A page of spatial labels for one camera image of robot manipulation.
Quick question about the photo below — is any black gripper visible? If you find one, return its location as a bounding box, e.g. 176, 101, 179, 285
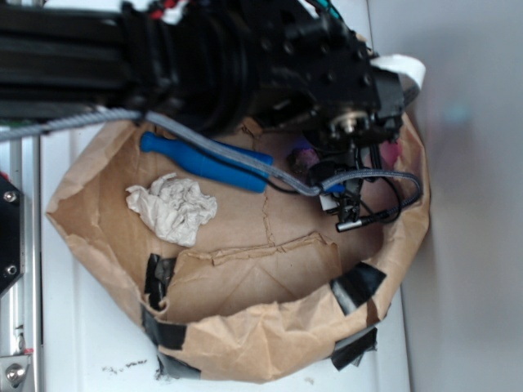
253, 1, 409, 223

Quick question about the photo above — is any brown grey rock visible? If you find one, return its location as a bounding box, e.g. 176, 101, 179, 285
287, 148, 320, 175

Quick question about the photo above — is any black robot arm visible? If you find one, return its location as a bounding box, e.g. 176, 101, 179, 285
1, 1, 412, 230

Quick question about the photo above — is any white tape roll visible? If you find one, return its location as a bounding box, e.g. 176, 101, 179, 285
371, 54, 427, 107

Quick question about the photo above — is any blue plastic bottle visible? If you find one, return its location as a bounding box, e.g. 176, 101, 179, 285
140, 131, 269, 194

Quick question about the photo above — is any crumpled white paper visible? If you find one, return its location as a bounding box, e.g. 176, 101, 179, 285
126, 172, 217, 247

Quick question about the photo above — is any black tape bottom right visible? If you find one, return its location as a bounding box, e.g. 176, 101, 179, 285
329, 262, 387, 371

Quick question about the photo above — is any brown paper bag bin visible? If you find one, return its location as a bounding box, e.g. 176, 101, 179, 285
47, 122, 430, 382

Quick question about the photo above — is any black tape bottom left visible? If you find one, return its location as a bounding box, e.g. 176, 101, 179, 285
141, 253, 201, 380

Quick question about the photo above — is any grey braided cable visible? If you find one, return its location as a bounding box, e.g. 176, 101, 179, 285
0, 108, 422, 214

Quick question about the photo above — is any thin black cable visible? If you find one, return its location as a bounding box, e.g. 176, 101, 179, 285
265, 142, 409, 233

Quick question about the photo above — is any black mounting bracket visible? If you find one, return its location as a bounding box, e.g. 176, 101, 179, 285
0, 171, 25, 297

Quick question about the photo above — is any aluminium frame rail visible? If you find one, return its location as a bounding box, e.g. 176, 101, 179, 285
1, 137, 44, 391

